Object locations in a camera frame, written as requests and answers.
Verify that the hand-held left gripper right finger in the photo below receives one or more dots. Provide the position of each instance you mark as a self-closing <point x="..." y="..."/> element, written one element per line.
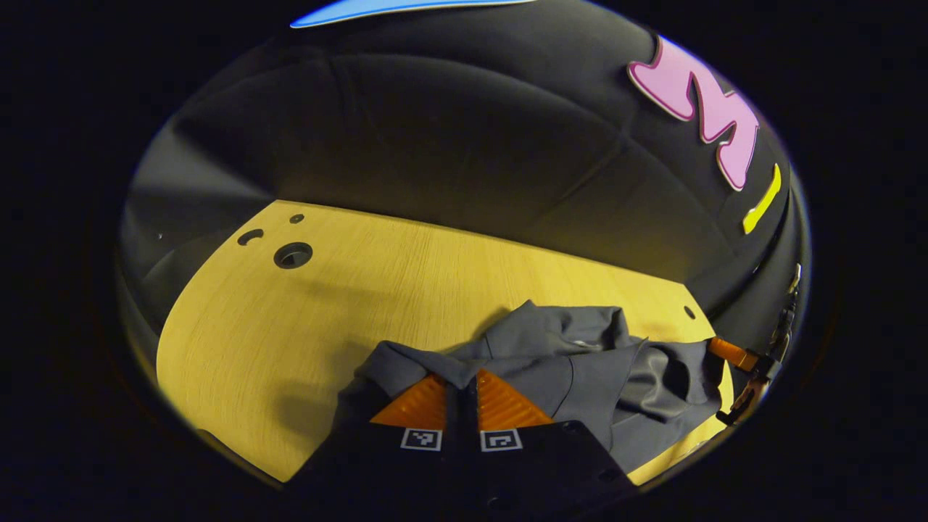
<point x="522" y="471"/>

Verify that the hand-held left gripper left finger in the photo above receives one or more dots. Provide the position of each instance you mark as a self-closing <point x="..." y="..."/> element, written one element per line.
<point x="428" y="471"/>

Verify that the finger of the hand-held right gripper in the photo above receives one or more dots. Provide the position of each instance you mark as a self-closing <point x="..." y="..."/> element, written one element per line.
<point x="743" y="402"/>
<point x="732" y="353"/>

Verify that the grey polo shirt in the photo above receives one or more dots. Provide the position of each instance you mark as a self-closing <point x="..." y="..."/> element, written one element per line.
<point x="565" y="377"/>

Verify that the dark metal clamp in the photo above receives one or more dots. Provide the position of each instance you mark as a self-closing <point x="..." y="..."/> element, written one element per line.
<point x="789" y="304"/>

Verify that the black backdrop cloth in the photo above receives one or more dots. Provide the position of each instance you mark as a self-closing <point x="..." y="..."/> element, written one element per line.
<point x="435" y="123"/>

